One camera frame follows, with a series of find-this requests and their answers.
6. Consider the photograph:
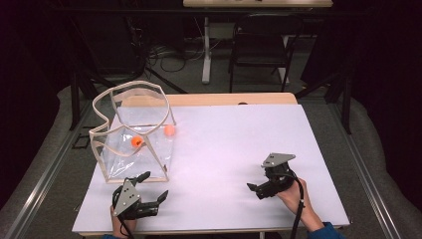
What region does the small black floor frame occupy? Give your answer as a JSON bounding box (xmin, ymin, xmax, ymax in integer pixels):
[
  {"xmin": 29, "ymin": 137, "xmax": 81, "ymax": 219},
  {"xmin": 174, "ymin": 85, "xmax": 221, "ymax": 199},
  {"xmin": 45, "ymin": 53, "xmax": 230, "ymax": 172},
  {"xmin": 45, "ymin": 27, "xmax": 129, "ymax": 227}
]
[{"xmin": 71, "ymin": 133, "xmax": 92, "ymax": 150}]

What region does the hand-held gripper black cable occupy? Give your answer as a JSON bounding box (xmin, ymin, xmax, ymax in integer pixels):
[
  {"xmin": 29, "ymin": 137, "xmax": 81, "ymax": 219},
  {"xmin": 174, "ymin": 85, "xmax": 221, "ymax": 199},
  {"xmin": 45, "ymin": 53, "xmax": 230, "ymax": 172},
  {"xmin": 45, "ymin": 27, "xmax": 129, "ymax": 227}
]
[
  {"xmin": 287, "ymin": 168, "xmax": 307, "ymax": 239},
  {"xmin": 111, "ymin": 187, "xmax": 135, "ymax": 239}
]

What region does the person's right hand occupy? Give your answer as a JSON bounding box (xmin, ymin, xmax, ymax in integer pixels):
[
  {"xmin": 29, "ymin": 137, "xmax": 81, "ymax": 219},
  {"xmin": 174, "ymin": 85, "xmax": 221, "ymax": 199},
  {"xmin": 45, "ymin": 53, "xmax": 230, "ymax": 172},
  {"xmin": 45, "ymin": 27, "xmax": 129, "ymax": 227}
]
[{"xmin": 276, "ymin": 178, "xmax": 314, "ymax": 219}]

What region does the black metal stand leg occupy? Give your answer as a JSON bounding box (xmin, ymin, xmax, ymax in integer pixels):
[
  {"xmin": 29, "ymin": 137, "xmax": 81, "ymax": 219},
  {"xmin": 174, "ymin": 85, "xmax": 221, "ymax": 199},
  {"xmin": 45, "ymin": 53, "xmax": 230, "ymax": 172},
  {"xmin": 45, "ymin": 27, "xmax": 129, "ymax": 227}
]
[
  {"xmin": 342, "ymin": 73, "xmax": 353, "ymax": 135},
  {"xmin": 69, "ymin": 71, "xmax": 82, "ymax": 131}
]

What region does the wooden desk with white legs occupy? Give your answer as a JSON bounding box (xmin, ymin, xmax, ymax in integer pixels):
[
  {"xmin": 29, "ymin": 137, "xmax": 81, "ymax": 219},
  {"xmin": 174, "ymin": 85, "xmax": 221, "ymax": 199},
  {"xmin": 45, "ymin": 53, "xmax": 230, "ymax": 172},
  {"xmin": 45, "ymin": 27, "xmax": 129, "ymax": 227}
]
[{"xmin": 182, "ymin": 0, "xmax": 333, "ymax": 86}]

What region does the grey metal floor rail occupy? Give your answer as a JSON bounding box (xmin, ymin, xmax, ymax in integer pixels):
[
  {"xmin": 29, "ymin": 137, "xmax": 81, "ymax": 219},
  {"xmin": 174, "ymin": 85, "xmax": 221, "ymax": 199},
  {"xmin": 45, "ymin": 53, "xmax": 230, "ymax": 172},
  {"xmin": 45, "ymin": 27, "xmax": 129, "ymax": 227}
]
[
  {"xmin": 3, "ymin": 99, "xmax": 95, "ymax": 239},
  {"xmin": 327, "ymin": 103, "xmax": 403, "ymax": 239}
]

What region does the right hand-held gripper black cable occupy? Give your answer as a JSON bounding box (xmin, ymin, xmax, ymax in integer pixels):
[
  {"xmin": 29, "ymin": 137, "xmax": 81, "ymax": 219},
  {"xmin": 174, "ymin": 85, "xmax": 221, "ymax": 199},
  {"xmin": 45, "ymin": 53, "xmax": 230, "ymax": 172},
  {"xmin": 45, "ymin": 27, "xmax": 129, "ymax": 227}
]
[{"xmin": 287, "ymin": 168, "xmax": 307, "ymax": 239}]

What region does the black tripod leg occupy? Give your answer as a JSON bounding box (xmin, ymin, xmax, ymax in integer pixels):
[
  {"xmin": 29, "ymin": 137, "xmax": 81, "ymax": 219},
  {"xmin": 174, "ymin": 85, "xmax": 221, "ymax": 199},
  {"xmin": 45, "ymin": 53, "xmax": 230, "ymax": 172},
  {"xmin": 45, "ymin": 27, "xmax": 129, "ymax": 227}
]
[{"xmin": 144, "ymin": 66, "xmax": 189, "ymax": 95}]

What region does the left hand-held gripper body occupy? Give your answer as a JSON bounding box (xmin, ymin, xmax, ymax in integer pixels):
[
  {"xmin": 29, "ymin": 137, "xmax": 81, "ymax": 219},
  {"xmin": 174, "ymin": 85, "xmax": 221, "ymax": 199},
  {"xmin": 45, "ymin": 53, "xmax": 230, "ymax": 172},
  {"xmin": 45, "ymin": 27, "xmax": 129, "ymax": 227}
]
[{"xmin": 111, "ymin": 178, "xmax": 161, "ymax": 221}]

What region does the clear plastic bag beige trim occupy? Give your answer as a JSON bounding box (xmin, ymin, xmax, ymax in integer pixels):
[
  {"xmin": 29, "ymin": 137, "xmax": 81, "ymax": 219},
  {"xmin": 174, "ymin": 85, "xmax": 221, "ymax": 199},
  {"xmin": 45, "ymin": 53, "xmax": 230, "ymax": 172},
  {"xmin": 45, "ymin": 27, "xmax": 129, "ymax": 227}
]
[{"xmin": 89, "ymin": 80, "xmax": 177, "ymax": 184}]

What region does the white board mat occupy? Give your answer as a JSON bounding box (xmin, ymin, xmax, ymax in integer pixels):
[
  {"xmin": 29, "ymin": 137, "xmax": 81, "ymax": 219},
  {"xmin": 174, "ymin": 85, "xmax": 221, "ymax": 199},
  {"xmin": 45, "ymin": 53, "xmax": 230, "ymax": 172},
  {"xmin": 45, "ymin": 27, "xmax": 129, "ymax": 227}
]
[{"xmin": 71, "ymin": 103, "xmax": 351, "ymax": 234}]

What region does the black horizontal crossbar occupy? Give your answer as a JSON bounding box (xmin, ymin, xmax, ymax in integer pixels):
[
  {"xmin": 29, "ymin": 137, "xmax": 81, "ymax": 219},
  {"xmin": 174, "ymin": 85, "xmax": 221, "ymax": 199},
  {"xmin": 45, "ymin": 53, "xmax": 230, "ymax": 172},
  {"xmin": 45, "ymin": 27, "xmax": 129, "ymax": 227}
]
[{"xmin": 49, "ymin": 6, "xmax": 366, "ymax": 16}]

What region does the left hand-held gripper black cable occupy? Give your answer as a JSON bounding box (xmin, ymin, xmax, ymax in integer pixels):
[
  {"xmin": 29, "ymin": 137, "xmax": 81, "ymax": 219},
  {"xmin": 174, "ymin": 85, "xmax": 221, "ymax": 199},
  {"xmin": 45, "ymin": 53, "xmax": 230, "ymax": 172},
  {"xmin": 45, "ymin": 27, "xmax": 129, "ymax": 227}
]
[{"xmin": 111, "ymin": 187, "xmax": 135, "ymax": 239}]

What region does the bundle of floor cables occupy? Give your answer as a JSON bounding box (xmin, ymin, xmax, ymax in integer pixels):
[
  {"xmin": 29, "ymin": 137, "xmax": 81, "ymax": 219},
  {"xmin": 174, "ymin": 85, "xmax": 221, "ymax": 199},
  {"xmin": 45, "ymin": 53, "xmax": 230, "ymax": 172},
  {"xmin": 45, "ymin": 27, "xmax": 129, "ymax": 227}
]
[{"xmin": 147, "ymin": 41, "xmax": 207, "ymax": 74}]

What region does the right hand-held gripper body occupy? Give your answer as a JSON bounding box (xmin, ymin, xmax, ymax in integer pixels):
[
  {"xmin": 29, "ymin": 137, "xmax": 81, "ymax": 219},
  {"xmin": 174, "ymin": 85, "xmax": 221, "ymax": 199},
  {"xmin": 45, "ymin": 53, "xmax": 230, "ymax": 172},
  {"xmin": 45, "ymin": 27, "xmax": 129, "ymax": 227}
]
[{"xmin": 261, "ymin": 152, "xmax": 297, "ymax": 200}]

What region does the black folding chair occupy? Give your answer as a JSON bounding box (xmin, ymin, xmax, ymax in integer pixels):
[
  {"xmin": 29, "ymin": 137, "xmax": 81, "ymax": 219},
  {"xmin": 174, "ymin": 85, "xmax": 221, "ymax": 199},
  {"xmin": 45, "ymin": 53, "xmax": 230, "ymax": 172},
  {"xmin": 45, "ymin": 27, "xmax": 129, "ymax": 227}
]
[{"xmin": 228, "ymin": 13, "xmax": 305, "ymax": 94}]

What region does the person's left hand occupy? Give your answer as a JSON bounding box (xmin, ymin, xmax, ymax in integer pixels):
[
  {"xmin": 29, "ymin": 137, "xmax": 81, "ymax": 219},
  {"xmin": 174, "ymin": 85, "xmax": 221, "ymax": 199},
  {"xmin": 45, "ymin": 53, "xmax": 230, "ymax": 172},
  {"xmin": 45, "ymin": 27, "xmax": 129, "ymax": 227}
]
[{"xmin": 109, "ymin": 205, "xmax": 137, "ymax": 239}]

